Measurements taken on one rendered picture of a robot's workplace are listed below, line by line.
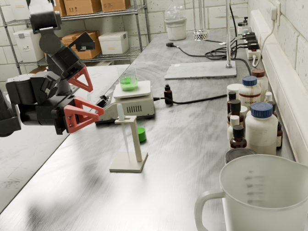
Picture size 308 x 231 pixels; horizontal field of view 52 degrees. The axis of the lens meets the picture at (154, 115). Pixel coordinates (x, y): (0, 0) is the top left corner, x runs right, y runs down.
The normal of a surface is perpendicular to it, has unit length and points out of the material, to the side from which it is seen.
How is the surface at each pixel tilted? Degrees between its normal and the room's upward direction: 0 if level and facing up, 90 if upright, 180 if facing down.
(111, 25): 90
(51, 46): 79
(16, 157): 0
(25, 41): 93
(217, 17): 90
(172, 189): 0
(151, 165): 0
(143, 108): 90
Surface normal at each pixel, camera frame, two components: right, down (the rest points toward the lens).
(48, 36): 0.29, 0.19
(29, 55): -0.15, 0.48
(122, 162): -0.12, -0.90
